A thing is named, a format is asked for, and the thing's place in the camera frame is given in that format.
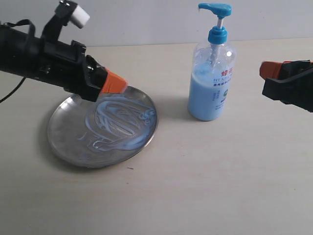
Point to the round stainless steel plate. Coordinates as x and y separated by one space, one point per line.
67 123

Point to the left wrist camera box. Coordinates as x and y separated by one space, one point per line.
67 11

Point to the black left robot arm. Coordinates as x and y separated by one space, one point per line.
17 48

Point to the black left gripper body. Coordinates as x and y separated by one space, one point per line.
61 65

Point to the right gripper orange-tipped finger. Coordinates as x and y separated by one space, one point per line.
283 70

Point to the blue soap pump bottle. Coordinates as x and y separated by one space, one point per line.
212 68

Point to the pale blue soap puddle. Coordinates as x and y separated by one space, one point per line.
117 122

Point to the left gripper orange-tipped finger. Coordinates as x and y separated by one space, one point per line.
99 80

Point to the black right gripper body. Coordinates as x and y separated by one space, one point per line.
296 90

